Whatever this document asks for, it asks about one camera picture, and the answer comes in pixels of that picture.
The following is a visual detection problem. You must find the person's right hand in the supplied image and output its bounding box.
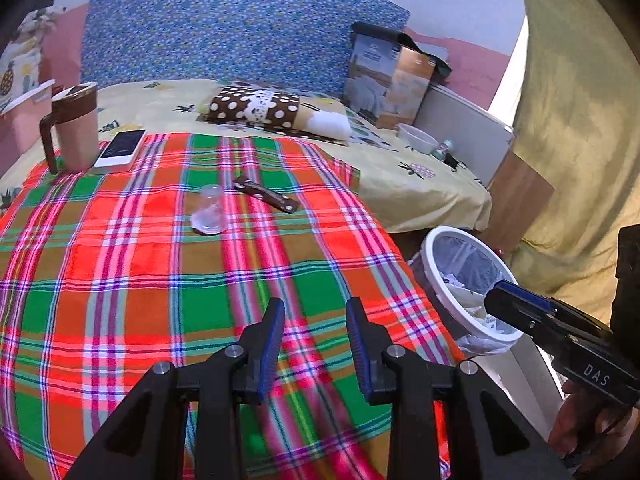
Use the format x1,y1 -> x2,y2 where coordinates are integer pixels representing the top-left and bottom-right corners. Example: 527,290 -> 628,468
546,378 -> 640,470

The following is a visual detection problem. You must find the clear plastic bin liner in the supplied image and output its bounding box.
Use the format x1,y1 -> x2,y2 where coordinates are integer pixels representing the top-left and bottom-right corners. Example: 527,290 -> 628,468
406,234 -> 516,359

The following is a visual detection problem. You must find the wooden board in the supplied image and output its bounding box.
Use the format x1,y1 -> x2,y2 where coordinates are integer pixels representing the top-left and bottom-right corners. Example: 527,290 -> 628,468
480,152 -> 554,256

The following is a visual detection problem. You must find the red green plaid cloth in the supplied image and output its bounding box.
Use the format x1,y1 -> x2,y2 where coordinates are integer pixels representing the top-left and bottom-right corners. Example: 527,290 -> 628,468
1,133 -> 461,479

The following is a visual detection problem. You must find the yellow patterned bedsheet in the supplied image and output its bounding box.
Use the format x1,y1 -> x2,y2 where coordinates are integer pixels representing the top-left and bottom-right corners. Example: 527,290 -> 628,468
0,78 -> 494,233

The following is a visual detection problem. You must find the clear plastic cup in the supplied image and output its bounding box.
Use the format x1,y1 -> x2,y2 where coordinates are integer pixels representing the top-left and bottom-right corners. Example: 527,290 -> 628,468
190,184 -> 226,235

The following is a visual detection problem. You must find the small black object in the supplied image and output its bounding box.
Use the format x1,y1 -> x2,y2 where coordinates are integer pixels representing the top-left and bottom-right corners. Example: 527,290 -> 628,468
444,153 -> 460,171

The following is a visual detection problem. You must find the white bedside cabinet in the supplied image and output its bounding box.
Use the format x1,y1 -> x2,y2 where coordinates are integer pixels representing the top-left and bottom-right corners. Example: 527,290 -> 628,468
413,84 -> 514,185

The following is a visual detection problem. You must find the small green bottle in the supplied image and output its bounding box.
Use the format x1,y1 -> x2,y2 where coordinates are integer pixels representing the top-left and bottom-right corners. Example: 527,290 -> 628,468
431,139 -> 454,162

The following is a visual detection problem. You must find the brown snack bar wrapper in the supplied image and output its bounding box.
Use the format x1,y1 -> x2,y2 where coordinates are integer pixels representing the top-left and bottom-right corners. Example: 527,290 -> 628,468
233,174 -> 299,214

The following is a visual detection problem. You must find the olive green curtain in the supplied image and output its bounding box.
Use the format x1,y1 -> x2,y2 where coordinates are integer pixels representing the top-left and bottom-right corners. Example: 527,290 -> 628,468
512,0 -> 639,322

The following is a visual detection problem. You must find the white plastic bowl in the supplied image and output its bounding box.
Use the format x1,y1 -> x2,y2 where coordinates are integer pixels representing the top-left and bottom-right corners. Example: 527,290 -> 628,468
397,124 -> 439,155

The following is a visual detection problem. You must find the white smartphone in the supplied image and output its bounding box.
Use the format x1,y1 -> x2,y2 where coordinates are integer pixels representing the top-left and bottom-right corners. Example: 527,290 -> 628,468
92,129 -> 145,174

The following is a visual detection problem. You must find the brown bedding package box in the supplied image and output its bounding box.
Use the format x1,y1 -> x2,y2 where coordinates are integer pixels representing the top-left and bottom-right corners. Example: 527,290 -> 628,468
342,22 -> 451,129

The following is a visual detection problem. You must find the brown polka dot pillow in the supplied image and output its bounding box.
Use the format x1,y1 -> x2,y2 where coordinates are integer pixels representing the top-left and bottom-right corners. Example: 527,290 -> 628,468
200,81 -> 352,143

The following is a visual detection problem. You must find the pink brown lidded mug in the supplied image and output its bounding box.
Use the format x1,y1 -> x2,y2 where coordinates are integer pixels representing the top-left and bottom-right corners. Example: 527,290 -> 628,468
39,81 -> 100,174

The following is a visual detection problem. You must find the blue patterned headboard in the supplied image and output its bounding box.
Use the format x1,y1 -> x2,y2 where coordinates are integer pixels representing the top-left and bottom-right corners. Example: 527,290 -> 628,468
80,0 -> 410,96

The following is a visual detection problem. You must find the pineapple print bedding bundle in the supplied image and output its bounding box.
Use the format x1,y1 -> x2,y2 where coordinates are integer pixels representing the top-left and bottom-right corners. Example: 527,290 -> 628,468
1,6 -> 66,110

